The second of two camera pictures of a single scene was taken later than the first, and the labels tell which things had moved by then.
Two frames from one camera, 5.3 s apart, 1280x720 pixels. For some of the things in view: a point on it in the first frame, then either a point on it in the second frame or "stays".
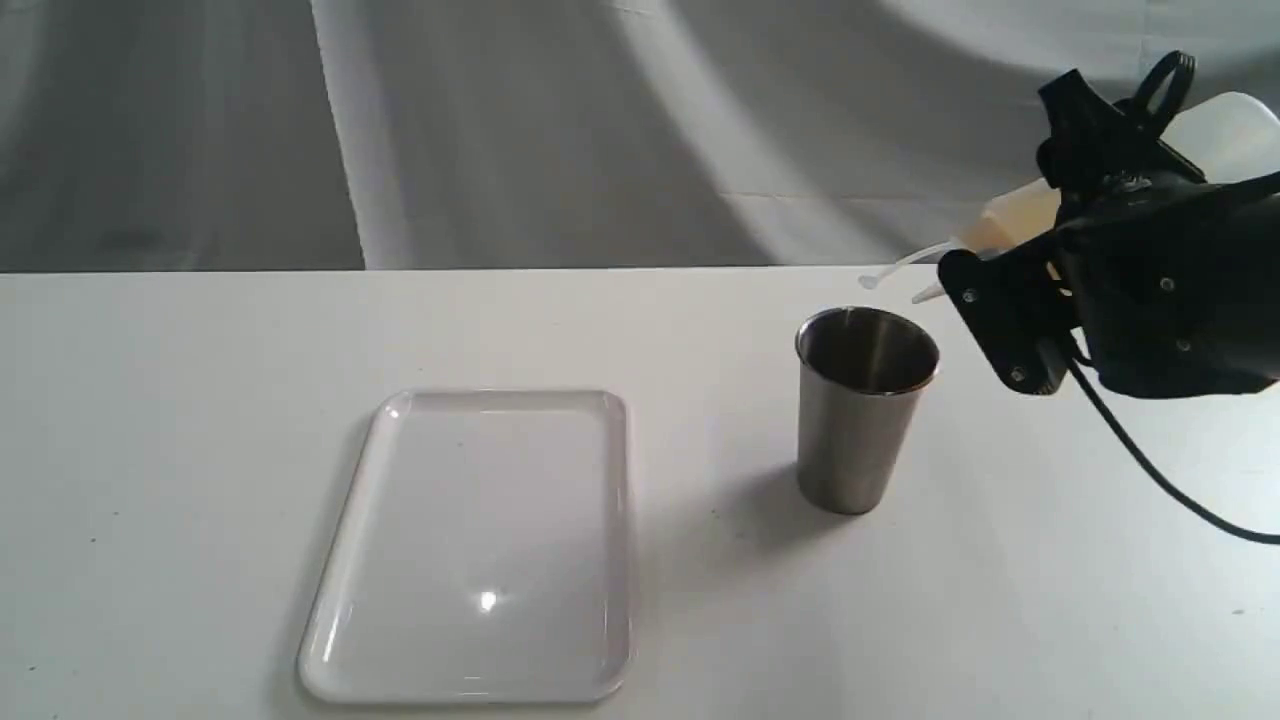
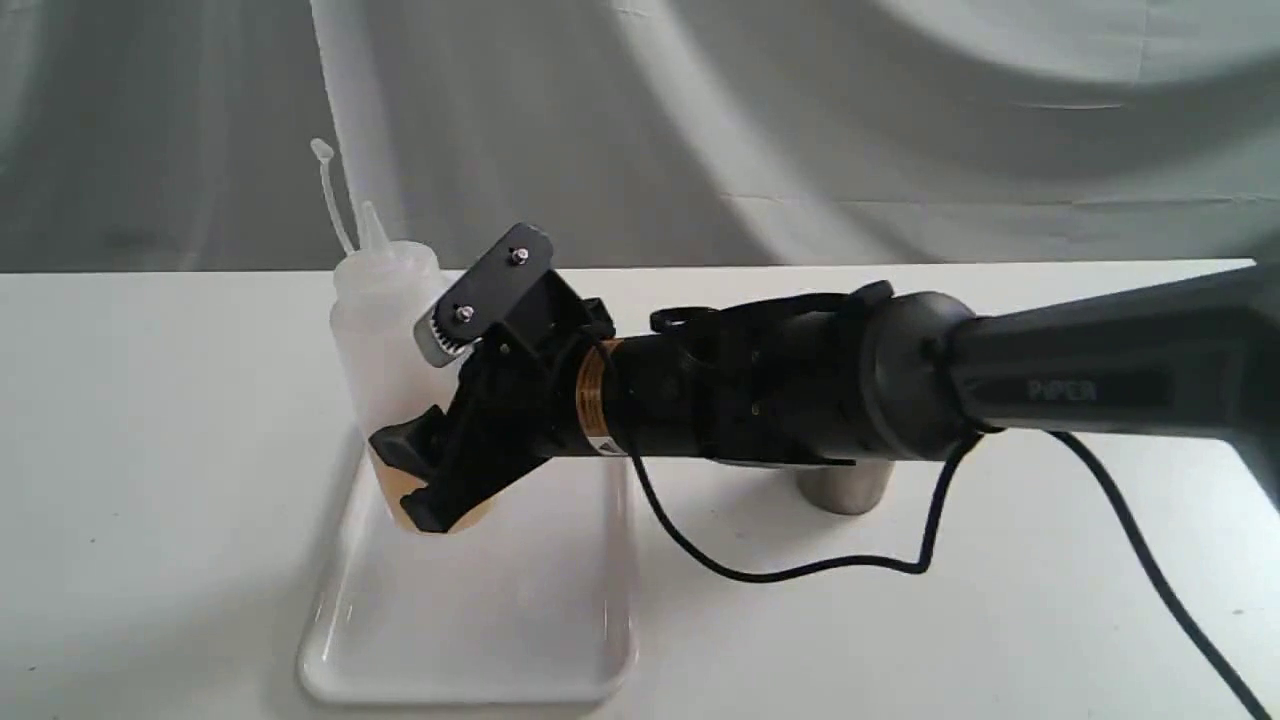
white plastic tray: x=484 y=555 stays
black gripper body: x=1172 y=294 → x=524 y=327
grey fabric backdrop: x=354 y=134 stays
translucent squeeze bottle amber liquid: x=1229 y=137 → x=379 y=292
